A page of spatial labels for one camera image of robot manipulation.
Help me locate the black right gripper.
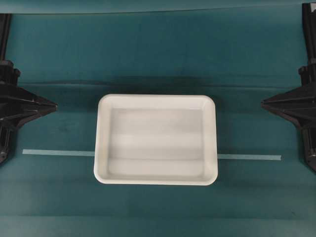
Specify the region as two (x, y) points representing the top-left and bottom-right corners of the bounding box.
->
(261, 85), (316, 128)

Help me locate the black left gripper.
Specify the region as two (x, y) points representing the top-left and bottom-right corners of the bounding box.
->
(0, 84), (57, 128)

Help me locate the white plastic tray case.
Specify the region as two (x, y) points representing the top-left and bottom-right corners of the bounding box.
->
(93, 94), (218, 186)

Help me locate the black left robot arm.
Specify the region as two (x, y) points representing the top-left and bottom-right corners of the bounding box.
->
(0, 13), (57, 130)

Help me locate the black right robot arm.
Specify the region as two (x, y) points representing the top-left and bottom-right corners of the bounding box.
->
(261, 2), (316, 130)

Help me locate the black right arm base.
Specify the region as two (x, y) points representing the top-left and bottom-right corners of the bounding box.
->
(302, 127), (316, 172)

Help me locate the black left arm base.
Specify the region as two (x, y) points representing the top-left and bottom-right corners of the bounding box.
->
(0, 126), (15, 166)

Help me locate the light green tape strip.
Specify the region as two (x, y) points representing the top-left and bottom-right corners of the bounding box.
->
(22, 149), (281, 161)

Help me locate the teal table cloth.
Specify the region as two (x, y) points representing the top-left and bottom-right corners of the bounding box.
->
(0, 0), (316, 237)

